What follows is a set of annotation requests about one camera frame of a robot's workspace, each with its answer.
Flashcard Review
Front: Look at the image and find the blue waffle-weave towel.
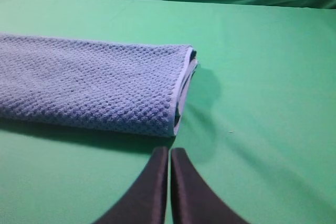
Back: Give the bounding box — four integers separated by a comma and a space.
1, 34, 197, 137

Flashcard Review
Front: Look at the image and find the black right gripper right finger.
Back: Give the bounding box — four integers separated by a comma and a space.
171, 148, 247, 223

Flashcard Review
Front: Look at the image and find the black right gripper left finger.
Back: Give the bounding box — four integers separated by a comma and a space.
95, 147, 168, 224

